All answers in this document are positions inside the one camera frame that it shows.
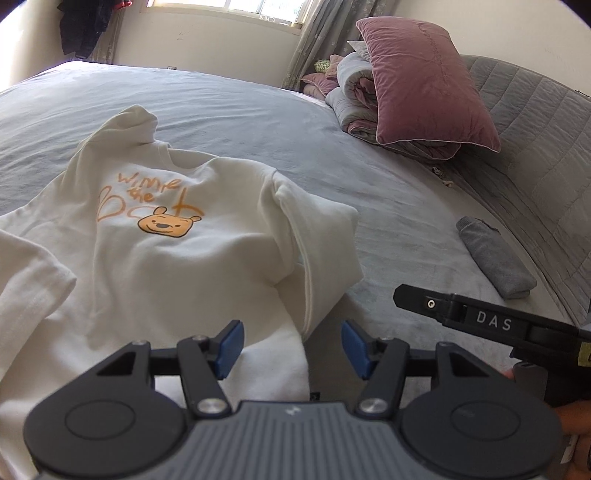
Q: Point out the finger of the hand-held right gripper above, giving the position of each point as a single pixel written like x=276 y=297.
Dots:
x=457 y=311

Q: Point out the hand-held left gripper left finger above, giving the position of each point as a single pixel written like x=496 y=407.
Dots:
x=231 y=350

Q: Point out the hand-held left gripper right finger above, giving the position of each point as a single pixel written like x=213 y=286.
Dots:
x=354 y=350

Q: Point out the white long-sleeve bear-print shirt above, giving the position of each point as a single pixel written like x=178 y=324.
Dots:
x=161 y=272

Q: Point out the person's right hand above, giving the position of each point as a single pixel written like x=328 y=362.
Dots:
x=575 y=420

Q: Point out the folded grey cloth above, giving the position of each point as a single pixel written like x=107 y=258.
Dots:
x=498 y=258

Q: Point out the grey quilted headboard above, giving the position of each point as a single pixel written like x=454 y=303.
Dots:
x=540 y=152

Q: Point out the pink velvet pillow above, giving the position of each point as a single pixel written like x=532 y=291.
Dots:
x=425 y=83

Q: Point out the folded grey quilt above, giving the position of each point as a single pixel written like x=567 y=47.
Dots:
x=353 y=92

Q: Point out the small pink cushion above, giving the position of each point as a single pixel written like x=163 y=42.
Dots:
x=318 y=83

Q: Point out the green patterned item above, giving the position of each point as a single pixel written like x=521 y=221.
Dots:
x=322 y=66

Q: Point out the window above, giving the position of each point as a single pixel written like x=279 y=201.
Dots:
x=258 y=7

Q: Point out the dark hanging jacket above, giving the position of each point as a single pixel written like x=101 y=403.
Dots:
x=81 y=25

